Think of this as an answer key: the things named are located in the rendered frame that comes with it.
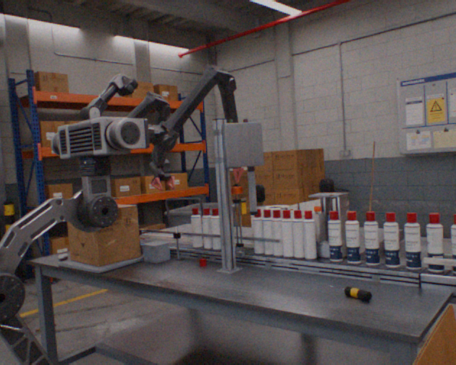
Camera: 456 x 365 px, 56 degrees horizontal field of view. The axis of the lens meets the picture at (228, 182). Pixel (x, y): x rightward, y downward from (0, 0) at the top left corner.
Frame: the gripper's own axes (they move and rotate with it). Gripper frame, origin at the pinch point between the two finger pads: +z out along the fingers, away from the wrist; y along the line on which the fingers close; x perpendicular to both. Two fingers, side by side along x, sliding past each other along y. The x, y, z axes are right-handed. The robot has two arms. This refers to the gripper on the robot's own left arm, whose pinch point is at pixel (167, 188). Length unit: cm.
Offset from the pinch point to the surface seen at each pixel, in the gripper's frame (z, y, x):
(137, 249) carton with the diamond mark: 30.2, -33.1, 8.5
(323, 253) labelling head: 87, -4, -63
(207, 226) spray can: 41.8, -12.7, -22.8
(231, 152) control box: 34, -26, -69
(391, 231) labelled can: 97, -8, -94
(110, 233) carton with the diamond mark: 22, -48, 2
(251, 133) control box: 31, -18, -77
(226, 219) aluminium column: 53, -26, -46
